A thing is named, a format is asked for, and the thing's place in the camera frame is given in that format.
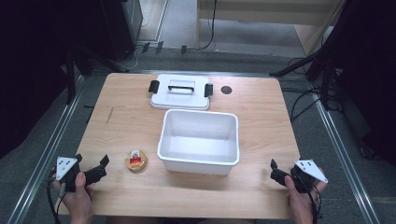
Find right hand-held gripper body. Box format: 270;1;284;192
270;159;329;194

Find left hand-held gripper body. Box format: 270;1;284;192
55;156;107;193

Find person's right hand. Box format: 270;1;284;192
284;167;329;217

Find person's left hand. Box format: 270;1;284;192
51;171;94;217

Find small round red-label container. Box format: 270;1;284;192
124;149;149;173

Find white plastic storage box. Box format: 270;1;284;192
156;108;241;176

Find black metal stand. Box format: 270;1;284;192
63;44;126;105

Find white lid with black latches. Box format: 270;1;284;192
148;73;215;111

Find dark curtain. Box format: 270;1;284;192
337;0;396;168
0;0;106;161

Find black tripod stand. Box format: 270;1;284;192
269;0;370;110

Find black cabinet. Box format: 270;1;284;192
98;0;144;63

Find light wooden furniture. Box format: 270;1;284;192
195;0;347;58

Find metal floor rail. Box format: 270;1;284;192
307;79;381;224
6;74;86;224

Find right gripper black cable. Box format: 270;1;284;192
292;175;323;224

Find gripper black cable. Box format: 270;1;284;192
292;175;323;224
46;177;64;224

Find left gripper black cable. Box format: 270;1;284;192
46;177;64;224

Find black floor cables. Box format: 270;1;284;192
280;86;341;123

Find white floor cable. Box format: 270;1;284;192
123;46;140;71

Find black hanging cable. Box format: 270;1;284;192
199;0;219;51

